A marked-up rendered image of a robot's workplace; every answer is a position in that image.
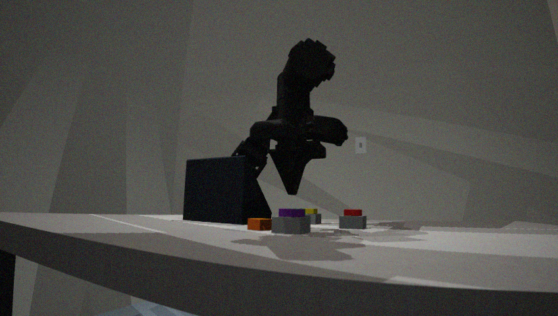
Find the purple button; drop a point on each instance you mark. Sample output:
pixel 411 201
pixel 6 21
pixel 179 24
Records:
pixel 291 221

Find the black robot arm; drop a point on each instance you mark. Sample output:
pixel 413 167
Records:
pixel 308 65

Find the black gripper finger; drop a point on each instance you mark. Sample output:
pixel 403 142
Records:
pixel 306 158
pixel 287 161

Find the orange block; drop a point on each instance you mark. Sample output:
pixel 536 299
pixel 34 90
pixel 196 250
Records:
pixel 259 224

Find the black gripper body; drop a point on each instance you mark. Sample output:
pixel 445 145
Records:
pixel 284 129

